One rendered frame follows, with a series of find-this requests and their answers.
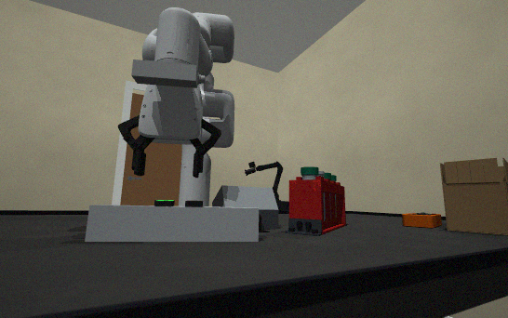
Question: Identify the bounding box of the orange rectangular block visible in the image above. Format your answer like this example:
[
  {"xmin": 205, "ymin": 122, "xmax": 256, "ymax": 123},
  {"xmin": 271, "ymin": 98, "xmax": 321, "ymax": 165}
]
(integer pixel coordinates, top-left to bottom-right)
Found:
[{"xmin": 402, "ymin": 212, "xmax": 442, "ymax": 228}]

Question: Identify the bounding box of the brown cardboard box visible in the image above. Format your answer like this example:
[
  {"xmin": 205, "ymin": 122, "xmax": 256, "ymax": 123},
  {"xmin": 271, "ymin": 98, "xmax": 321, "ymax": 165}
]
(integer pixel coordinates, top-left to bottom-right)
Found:
[{"xmin": 440, "ymin": 158, "xmax": 508, "ymax": 235}]

